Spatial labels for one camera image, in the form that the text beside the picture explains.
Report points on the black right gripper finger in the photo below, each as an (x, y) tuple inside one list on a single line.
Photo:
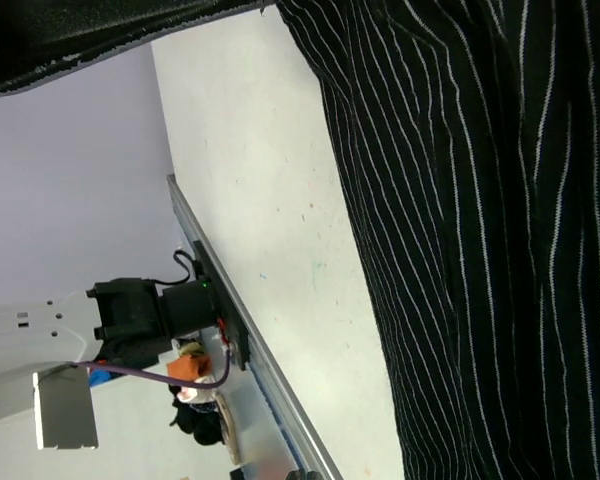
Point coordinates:
[(43, 40)]

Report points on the black striped underwear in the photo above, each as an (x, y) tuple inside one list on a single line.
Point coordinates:
[(467, 140)]

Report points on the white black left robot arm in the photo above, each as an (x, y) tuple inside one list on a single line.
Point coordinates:
[(120, 322)]

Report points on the aluminium front rail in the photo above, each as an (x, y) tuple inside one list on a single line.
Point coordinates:
[(274, 434)]

